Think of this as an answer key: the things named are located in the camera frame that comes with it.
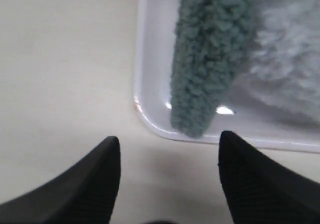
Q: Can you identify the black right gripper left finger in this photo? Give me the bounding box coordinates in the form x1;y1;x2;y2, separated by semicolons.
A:
0;136;121;224

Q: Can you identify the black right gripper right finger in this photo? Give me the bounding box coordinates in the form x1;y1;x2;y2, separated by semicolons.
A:
218;131;320;224

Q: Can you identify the green knitted scarf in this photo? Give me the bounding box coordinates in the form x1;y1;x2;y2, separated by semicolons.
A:
170;0;256;138

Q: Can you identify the white plush snowman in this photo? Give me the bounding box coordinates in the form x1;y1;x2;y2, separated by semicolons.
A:
235;0;320;123

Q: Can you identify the white square plastic tray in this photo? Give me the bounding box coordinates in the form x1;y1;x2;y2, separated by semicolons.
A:
133;0;320;153

